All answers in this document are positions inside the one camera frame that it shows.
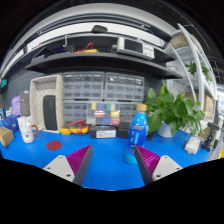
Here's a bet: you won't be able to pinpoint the grey small-parts drawer cabinet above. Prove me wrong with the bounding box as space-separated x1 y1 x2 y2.
104 72 145 103
62 99 89 127
62 71 105 101
118 101 145 125

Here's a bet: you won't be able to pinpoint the white mug orange handle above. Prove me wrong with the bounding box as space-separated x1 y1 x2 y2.
20 123 39 144

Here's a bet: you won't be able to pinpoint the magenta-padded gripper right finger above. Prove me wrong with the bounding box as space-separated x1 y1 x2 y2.
133 144 184 186

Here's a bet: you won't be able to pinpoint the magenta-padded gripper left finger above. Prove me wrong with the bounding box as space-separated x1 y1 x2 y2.
42 144 94 187

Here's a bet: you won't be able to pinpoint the black box white label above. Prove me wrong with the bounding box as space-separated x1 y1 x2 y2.
89 125 118 140

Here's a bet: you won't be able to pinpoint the plain white cup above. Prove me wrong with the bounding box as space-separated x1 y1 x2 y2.
17 115 33 131

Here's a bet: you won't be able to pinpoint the flat round red coaster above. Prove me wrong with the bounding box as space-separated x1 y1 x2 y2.
45 140 64 151

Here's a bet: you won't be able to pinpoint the blue carton box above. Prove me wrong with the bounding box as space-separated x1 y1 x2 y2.
2 114 20 133

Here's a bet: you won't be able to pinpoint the black wall shelf unit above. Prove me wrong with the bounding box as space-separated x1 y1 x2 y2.
0 24 184 81

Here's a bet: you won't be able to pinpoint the small plain black box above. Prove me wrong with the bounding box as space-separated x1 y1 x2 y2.
116 121 132 140

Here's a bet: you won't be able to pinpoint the white power adapter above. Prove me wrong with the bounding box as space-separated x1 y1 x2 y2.
184 136 202 155

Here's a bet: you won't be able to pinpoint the clear organizer box coloured parts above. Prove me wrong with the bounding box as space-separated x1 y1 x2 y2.
86 101 121 127

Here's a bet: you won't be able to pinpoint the black stand device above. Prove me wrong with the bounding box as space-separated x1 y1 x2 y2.
200 99 224 153

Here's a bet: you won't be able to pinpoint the black oblong speaker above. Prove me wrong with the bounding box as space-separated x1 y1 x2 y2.
42 94 59 132

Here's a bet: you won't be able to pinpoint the green potted plant white pot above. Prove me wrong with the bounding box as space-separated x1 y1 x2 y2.
144 78 205 139

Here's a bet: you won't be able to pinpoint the purple pouch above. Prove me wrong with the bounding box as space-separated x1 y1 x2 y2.
11 95 22 118

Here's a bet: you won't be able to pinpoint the blue drink bottle yellow cap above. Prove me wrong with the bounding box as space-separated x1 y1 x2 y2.
124 103 150 165

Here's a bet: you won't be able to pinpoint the small brown cardboard box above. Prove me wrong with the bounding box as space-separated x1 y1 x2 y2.
0 126 15 149

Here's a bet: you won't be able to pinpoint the dark grey tall box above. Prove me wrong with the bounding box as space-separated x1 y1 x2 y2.
19 90 32 118

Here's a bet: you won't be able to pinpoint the white metal shelf unit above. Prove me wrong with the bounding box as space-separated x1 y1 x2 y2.
165 22 218 129

